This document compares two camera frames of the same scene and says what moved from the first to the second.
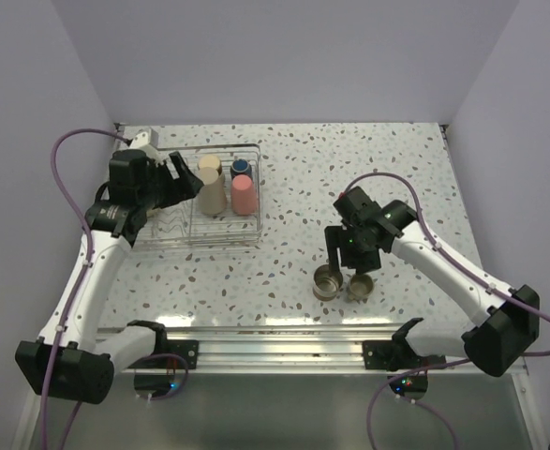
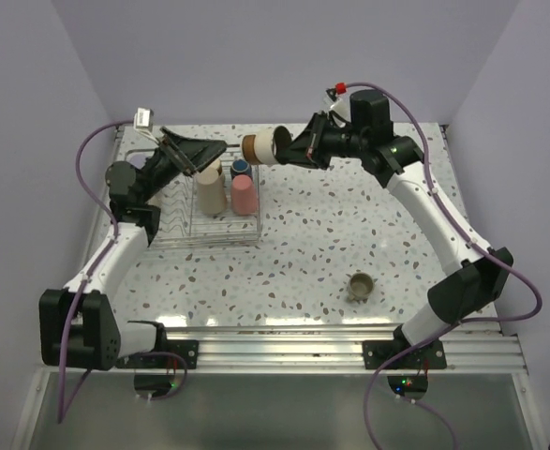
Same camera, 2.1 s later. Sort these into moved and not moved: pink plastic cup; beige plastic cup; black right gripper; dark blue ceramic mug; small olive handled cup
Moved: black right gripper
Not moved: pink plastic cup; beige plastic cup; dark blue ceramic mug; small olive handled cup
